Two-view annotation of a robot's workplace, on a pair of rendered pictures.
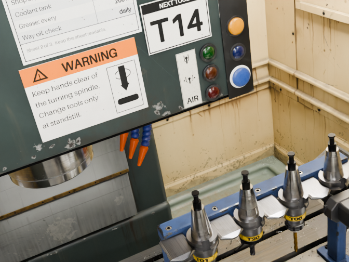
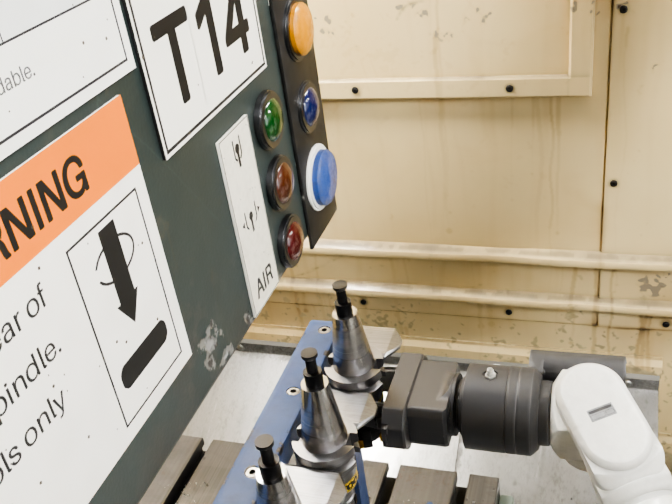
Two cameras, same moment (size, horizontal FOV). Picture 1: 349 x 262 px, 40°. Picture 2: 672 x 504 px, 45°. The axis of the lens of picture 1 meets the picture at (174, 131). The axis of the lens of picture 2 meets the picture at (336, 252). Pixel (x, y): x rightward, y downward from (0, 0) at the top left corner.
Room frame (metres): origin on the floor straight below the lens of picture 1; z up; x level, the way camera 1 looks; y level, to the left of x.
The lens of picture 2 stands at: (0.42, 0.18, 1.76)
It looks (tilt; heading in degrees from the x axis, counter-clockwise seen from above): 31 degrees down; 311
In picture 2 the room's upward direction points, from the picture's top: 8 degrees counter-clockwise
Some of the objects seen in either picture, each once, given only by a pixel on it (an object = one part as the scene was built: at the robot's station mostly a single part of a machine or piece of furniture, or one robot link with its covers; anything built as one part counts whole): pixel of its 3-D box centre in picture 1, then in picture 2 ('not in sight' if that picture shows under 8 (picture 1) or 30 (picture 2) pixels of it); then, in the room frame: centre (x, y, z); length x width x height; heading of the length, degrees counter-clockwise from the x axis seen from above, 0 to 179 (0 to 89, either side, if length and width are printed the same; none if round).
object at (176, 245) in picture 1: (178, 249); not in sight; (0.73, 0.03, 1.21); 0.07 x 0.05 x 0.01; 19
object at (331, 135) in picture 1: (332, 142); (342, 298); (0.86, -0.32, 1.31); 0.02 x 0.02 x 0.03
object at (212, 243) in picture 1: (202, 238); not in sight; (0.75, -0.02, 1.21); 0.06 x 0.06 x 0.03
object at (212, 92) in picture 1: (213, 92); (292, 240); (0.66, -0.07, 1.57); 0.02 x 0.01 x 0.02; 109
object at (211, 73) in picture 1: (211, 73); (282, 182); (0.66, -0.07, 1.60); 0.02 x 0.01 x 0.02; 109
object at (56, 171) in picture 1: (43, 136); not in sight; (0.78, 0.23, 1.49); 0.16 x 0.16 x 0.12
